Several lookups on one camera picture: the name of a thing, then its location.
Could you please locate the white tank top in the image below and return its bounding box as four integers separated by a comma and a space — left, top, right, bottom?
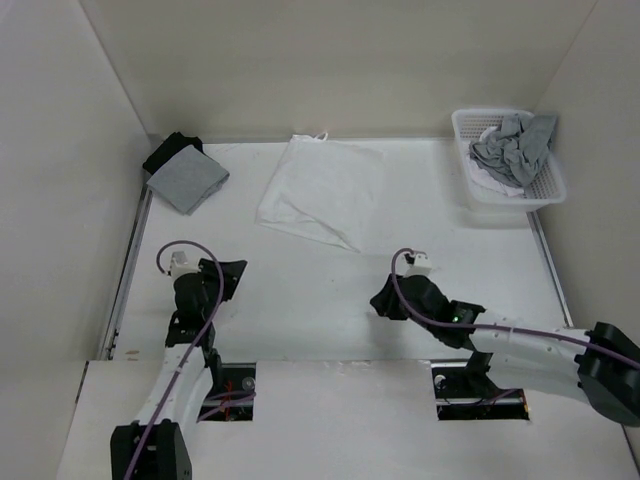
256, 135, 387, 252

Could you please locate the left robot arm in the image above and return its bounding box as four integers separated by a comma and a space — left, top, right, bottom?
110, 252, 247, 479

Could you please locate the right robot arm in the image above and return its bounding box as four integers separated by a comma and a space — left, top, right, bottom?
370, 275, 639, 427

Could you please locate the folded grey tank top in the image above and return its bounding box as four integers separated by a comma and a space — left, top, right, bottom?
147, 146, 230, 216

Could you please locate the folded black tank top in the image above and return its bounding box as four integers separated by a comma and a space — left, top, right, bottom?
142, 132, 204, 175

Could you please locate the grey crumpled tank top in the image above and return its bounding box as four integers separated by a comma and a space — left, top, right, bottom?
469, 114, 558, 188

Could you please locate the white garment in basket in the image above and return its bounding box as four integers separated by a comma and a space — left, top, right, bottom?
466, 127, 528, 197

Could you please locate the white plastic basket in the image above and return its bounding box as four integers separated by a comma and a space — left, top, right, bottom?
451, 108, 567, 214

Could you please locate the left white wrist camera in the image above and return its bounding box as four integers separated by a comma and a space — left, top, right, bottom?
168, 251, 200, 281

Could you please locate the left metal table rail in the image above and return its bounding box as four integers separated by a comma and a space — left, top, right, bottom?
96, 186, 153, 360

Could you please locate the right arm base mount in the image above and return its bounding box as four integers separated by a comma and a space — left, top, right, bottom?
430, 353, 530, 421

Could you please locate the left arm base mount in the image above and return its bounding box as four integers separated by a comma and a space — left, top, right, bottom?
199, 363, 257, 422

